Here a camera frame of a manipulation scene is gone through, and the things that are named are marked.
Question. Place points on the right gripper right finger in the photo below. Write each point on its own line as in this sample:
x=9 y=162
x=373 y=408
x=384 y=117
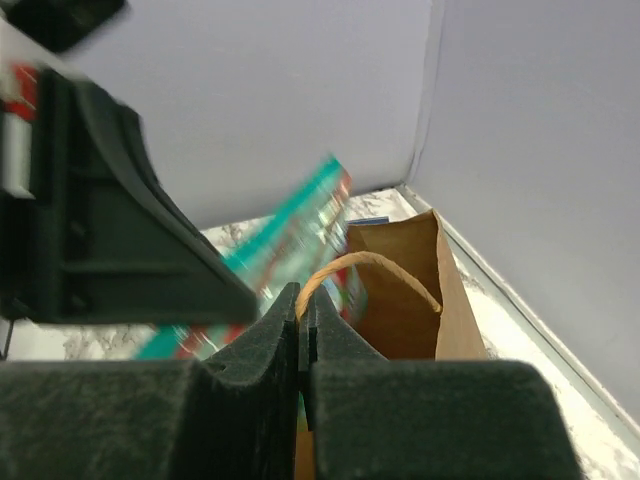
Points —
x=374 y=418

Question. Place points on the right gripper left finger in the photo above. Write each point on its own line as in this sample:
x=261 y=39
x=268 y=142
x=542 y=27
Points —
x=232 y=416

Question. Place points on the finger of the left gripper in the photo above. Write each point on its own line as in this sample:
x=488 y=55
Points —
x=88 y=235

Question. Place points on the brown paper bag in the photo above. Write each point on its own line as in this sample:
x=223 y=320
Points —
x=426 y=316

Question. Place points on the teal green snack packet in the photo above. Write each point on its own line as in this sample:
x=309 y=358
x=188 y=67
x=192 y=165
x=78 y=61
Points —
x=304 y=234

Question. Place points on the blue white snack bag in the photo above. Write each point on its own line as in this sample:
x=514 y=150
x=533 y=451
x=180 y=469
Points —
x=369 y=221

